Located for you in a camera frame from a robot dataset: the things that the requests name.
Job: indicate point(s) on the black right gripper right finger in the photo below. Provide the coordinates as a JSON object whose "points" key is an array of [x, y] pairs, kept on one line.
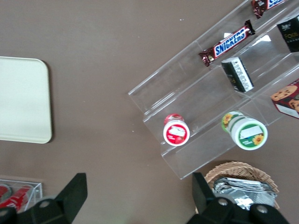
{"points": [[205, 198]]}

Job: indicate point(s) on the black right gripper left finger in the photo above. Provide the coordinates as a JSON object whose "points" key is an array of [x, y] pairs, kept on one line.
{"points": [[70, 196]]}

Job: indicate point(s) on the silver foil tray stack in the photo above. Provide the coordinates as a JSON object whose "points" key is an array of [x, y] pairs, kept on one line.
{"points": [[243, 189]]}

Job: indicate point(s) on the red strawberry gum jar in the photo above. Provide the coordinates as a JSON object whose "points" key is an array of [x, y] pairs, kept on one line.
{"points": [[176, 134]]}

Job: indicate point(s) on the cream rectangular tray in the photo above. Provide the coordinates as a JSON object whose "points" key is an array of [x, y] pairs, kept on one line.
{"points": [[23, 100]]}

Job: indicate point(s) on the clear acrylic bottle rack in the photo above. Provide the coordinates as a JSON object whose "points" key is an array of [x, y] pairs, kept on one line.
{"points": [[37, 193]]}

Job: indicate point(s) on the light wicker basket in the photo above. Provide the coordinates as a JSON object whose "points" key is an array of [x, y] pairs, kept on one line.
{"points": [[233, 168]]}

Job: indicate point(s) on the red cola bottle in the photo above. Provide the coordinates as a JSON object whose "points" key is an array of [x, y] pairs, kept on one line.
{"points": [[3, 191], [16, 197]]}

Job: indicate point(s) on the clear acrylic stepped display shelf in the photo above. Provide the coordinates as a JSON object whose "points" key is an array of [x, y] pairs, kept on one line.
{"points": [[163, 81]]}

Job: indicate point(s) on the small black carton box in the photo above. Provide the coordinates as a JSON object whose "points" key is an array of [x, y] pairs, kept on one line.
{"points": [[290, 35], [237, 74]]}

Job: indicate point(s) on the red cookie box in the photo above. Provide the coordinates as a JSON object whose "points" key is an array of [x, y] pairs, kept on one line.
{"points": [[288, 100]]}

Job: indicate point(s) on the Snickers chocolate bar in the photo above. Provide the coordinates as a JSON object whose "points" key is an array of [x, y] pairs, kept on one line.
{"points": [[261, 5], [227, 43]]}

